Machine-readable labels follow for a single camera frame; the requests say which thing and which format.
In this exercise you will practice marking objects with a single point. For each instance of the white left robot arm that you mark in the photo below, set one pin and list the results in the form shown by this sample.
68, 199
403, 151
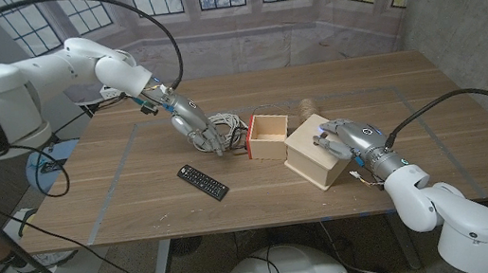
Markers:
5, 103

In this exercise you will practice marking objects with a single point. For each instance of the black TV remote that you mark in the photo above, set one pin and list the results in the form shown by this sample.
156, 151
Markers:
202, 182

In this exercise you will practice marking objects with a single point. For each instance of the wooden cabinet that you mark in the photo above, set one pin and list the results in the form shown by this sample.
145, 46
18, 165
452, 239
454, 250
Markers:
268, 106

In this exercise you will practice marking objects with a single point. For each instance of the small black device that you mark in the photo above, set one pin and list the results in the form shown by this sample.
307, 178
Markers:
53, 166

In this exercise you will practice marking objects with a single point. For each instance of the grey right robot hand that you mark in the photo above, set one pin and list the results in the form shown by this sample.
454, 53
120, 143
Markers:
362, 141

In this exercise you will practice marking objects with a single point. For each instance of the brown twine spool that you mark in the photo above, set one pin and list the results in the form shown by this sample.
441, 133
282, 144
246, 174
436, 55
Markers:
308, 108

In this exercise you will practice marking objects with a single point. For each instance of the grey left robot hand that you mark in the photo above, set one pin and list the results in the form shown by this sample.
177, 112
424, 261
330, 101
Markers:
191, 117

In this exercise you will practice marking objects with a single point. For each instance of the grey table leg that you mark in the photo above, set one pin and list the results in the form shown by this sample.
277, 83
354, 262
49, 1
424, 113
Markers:
408, 252
162, 267

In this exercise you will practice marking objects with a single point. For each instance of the light wooden drawer unit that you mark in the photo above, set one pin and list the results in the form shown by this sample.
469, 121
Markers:
312, 165

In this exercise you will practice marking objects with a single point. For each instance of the blue round stool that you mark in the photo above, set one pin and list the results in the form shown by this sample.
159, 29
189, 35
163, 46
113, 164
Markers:
46, 176

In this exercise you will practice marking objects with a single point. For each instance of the printed bay window backdrop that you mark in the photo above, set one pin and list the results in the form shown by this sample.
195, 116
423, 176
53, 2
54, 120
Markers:
307, 41

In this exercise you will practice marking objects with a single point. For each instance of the black floor fan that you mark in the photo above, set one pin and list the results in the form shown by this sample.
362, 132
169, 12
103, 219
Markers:
187, 245

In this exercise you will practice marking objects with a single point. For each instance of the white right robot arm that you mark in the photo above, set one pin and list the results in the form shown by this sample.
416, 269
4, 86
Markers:
467, 229

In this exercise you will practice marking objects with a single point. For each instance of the white power strip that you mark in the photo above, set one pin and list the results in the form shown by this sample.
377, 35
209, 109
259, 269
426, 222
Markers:
109, 92

